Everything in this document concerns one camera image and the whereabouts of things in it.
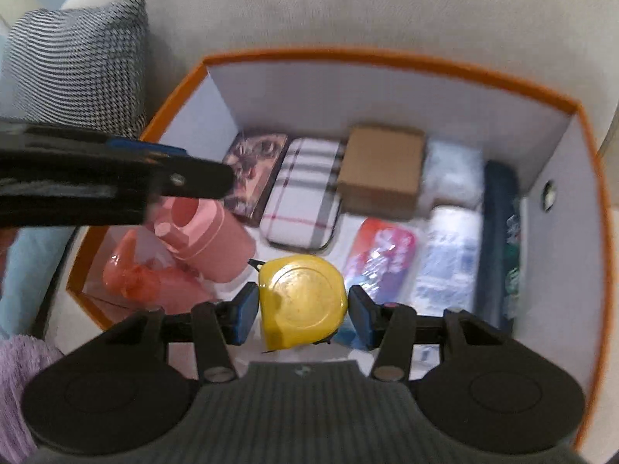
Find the dark shampoo bottle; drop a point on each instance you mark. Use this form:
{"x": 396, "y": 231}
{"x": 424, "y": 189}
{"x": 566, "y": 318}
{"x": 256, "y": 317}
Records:
{"x": 498, "y": 232}

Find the white tube bottle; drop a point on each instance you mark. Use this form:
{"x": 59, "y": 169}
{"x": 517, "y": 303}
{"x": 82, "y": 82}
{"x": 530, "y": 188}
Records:
{"x": 447, "y": 256}

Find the plaid case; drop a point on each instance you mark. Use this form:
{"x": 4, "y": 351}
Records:
{"x": 300, "y": 193}

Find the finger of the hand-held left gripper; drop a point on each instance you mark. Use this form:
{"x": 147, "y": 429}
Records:
{"x": 96, "y": 183}
{"x": 145, "y": 146}

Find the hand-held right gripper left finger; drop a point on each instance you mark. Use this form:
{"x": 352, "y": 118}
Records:
{"x": 246, "y": 314}

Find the houndstooth pillow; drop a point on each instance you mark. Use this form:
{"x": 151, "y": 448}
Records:
{"x": 77, "y": 67}

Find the cartoon print case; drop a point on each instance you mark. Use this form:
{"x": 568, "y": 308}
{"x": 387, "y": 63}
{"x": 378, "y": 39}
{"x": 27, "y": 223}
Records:
{"x": 254, "y": 169}

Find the small brown cardboard box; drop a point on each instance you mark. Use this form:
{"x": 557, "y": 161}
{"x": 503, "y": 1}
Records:
{"x": 382, "y": 174}

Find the light blue pillow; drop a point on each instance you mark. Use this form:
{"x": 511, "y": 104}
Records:
{"x": 24, "y": 290}

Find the clear plastic cube box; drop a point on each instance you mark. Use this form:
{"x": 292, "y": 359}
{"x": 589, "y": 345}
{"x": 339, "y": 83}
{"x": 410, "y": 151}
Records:
{"x": 452, "y": 174}

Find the yellow tape measure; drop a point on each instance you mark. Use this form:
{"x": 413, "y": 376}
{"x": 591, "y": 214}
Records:
{"x": 300, "y": 299}

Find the purple fluffy blanket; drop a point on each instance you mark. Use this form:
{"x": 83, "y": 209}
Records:
{"x": 19, "y": 377}

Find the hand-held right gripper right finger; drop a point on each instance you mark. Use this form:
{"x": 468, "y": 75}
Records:
{"x": 360, "y": 316}

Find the pink bottle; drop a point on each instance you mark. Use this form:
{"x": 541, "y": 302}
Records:
{"x": 217, "y": 241}

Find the red and blue phone case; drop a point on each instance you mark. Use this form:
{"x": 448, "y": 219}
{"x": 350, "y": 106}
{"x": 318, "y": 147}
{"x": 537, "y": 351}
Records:
{"x": 382, "y": 256}

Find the beige sofa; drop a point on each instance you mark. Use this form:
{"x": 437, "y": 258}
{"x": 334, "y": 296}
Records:
{"x": 387, "y": 5}

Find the orange cardboard box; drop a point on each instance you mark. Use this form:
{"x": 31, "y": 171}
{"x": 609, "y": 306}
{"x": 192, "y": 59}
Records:
{"x": 387, "y": 96}

